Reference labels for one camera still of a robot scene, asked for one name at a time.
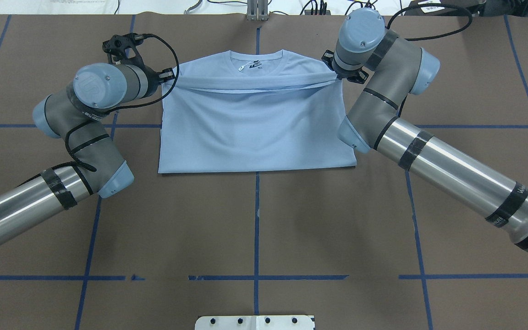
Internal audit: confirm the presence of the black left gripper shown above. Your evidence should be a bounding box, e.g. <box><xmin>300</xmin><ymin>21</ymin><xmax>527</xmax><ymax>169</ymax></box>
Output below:
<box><xmin>102</xmin><ymin>33</ymin><xmax>175</xmax><ymax>97</ymax></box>

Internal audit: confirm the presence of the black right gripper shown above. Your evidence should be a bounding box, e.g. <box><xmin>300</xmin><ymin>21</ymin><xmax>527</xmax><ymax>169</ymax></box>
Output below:
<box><xmin>321</xmin><ymin>49</ymin><xmax>369</xmax><ymax>84</ymax></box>

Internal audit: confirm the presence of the light blue t-shirt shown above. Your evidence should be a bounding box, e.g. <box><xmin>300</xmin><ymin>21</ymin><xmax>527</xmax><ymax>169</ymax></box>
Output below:
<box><xmin>158</xmin><ymin>50</ymin><xmax>357</xmax><ymax>175</ymax></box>

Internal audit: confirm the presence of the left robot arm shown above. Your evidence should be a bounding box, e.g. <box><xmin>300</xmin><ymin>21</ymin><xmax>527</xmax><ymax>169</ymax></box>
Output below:
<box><xmin>0</xmin><ymin>32</ymin><xmax>180</xmax><ymax>247</ymax></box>

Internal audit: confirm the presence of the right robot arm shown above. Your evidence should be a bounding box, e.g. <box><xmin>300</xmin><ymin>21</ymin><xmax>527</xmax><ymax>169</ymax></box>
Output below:
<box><xmin>322</xmin><ymin>8</ymin><xmax>528</xmax><ymax>253</ymax></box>

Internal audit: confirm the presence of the black box with label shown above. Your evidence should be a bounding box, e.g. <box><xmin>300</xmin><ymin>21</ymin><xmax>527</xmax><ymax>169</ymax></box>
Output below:
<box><xmin>402</xmin><ymin>0</ymin><xmax>486</xmax><ymax>16</ymax></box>

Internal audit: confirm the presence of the black braided left cable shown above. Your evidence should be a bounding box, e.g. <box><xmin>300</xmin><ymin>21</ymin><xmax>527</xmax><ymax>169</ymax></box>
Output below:
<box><xmin>65</xmin><ymin>33</ymin><xmax>181</xmax><ymax>172</ymax></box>

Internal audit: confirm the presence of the black braided cable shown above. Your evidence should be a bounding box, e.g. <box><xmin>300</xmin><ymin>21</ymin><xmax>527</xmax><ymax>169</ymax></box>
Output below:
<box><xmin>385</xmin><ymin>4</ymin><xmax>472</xmax><ymax>42</ymax></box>
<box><xmin>65</xmin><ymin>33</ymin><xmax>181</xmax><ymax>172</ymax></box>

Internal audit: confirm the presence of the black braided right cable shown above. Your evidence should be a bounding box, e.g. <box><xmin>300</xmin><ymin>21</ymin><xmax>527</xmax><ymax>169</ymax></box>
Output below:
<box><xmin>385</xmin><ymin>4</ymin><xmax>472</xmax><ymax>42</ymax></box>

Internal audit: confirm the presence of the grey aluminium frame post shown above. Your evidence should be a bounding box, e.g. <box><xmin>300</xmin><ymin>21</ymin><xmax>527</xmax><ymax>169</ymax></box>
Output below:
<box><xmin>246</xmin><ymin>0</ymin><xmax>270</xmax><ymax>21</ymax></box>

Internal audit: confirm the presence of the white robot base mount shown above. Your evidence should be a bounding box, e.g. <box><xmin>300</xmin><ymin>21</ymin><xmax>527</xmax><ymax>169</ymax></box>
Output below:
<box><xmin>194</xmin><ymin>315</ymin><xmax>316</xmax><ymax>330</ymax></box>

